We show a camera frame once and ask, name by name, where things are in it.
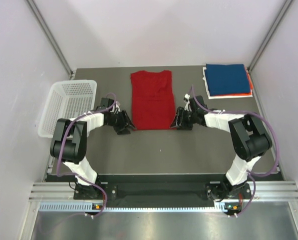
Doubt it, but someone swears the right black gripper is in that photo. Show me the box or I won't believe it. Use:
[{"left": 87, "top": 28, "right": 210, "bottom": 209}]
[{"left": 170, "top": 107, "right": 198, "bottom": 131}]

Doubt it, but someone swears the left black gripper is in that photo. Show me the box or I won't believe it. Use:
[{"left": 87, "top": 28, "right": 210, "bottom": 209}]
[{"left": 107, "top": 109, "right": 136, "bottom": 135}]

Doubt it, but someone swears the red t-shirt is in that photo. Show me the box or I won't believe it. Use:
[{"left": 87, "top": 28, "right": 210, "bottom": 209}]
[{"left": 130, "top": 70, "right": 175, "bottom": 130}]

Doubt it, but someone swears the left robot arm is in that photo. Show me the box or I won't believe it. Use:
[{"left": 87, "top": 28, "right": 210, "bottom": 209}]
[{"left": 50, "top": 97, "right": 136, "bottom": 200}]

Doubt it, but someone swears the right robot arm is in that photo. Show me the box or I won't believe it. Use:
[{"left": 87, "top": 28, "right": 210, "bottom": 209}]
[{"left": 170, "top": 94, "right": 273, "bottom": 202}]

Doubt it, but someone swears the folded blue t-shirt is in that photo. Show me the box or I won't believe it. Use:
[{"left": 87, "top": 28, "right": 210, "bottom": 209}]
[{"left": 206, "top": 64, "right": 250, "bottom": 96}]

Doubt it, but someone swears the white plastic basket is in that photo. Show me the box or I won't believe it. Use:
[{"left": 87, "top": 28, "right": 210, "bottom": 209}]
[{"left": 37, "top": 79, "right": 97, "bottom": 139}]

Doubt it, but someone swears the folded white t-shirt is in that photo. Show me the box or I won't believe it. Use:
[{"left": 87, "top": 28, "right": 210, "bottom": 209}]
[{"left": 202, "top": 66, "right": 253, "bottom": 100}]

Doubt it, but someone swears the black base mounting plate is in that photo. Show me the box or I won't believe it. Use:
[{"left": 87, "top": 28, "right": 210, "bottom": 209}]
[{"left": 73, "top": 173, "right": 254, "bottom": 201}]

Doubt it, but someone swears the folded orange t-shirt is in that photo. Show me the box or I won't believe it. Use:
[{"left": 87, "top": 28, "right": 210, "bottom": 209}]
[{"left": 233, "top": 71, "right": 253, "bottom": 96}]

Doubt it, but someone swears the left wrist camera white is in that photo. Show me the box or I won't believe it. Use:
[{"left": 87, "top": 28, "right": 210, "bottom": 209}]
[{"left": 111, "top": 102, "right": 121, "bottom": 114}]

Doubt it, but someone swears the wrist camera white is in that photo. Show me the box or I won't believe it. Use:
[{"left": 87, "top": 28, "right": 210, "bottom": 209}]
[
  {"left": 184, "top": 94, "right": 192, "bottom": 112},
  {"left": 111, "top": 102, "right": 121, "bottom": 114}
]

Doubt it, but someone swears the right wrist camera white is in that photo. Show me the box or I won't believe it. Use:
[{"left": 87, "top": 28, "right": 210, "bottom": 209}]
[{"left": 184, "top": 94, "right": 192, "bottom": 112}]

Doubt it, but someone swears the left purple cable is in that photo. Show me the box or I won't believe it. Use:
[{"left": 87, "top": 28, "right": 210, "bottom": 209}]
[{"left": 56, "top": 92, "right": 118, "bottom": 218}]

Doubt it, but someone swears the slotted grey cable duct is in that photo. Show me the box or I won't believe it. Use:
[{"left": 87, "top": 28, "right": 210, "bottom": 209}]
[{"left": 40, "top": 199, "right": 242, "bottom": 213}]

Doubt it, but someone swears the left aluminium frame post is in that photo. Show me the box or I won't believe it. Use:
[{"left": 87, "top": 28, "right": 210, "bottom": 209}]
[{"left": 25, "top": 0, "right": 75, "bottom": 80}]

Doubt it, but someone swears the aluminium frame post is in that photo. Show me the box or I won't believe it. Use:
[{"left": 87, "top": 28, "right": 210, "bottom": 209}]
[
  {"left": 25, "top": 0, "right": 75, "bottom": 80},
  {"left": 248, "top": 0, "right": 295, "bottom": 72}
]

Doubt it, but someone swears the right aluminium frame post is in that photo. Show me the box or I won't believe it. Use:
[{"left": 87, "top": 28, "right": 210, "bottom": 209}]
[{"left": 248, "top": 0, "right": 295, "bottom": 72}]

